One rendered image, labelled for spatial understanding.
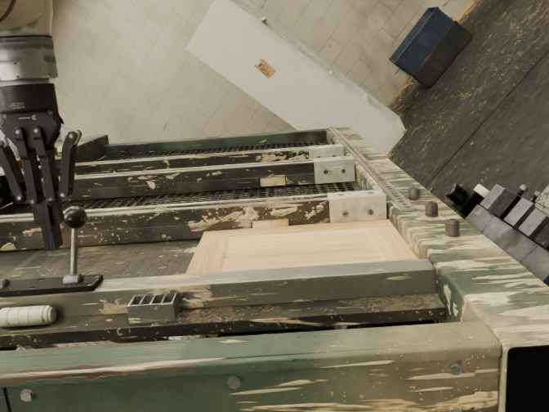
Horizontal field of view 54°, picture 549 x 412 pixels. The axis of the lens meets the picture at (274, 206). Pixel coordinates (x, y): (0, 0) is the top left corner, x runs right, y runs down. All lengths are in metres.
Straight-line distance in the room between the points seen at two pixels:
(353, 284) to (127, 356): 0.37
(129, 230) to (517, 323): 0.83
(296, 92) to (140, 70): 2.39
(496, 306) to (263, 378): 0.30
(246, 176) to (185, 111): 5.02
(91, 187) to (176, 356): 1.18
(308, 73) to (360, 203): 3.78
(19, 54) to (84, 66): 6.19
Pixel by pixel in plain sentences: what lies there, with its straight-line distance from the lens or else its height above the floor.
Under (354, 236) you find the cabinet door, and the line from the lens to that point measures 1.10.
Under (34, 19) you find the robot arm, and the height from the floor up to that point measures 1.57.
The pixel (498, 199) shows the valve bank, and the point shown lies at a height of 0.76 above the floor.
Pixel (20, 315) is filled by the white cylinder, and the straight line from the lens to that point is 0.91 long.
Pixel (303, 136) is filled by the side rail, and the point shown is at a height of 0.99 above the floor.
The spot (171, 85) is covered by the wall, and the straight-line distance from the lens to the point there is 6.63.
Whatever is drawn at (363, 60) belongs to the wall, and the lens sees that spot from 6.31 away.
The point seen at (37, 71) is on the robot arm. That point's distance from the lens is 0.79.
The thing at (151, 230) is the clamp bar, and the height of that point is 1.30.
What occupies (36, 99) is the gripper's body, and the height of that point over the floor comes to 1.52.
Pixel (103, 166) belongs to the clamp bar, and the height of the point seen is 1.59.
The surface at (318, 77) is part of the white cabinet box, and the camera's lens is 4.92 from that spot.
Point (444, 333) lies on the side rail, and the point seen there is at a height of 0.95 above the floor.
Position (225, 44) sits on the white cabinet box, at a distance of 4.97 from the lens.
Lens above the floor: 1.28
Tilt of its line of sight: 8 degrees down
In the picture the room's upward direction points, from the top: 55 degrees counter-clockwise
